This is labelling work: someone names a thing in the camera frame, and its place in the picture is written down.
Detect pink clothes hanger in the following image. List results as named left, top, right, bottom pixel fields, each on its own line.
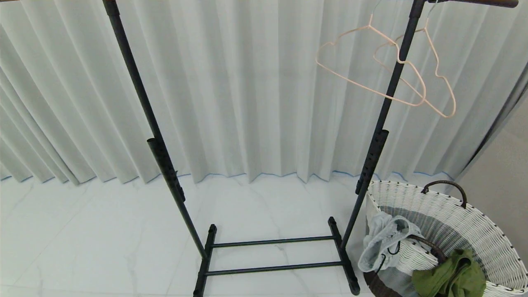
left=373, top=3, right=457, bottom=119
left=316, top=0, right=427, bottom=107

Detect green printed shirt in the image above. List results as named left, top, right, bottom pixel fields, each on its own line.
left=411, top=248, right=488, bottom=297

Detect black clothes rack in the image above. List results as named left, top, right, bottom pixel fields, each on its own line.
left=102, top=0, right=519, bottom=297

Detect white laundry basket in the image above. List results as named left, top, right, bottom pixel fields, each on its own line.
left=362, top=180, right=528, bottom=297

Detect white curtain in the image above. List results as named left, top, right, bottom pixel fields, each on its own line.
left=0, top=0, right=528, bottom=185

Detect pale grey shorts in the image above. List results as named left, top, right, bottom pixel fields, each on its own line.
left=358, top=211, right=426, bottom=273

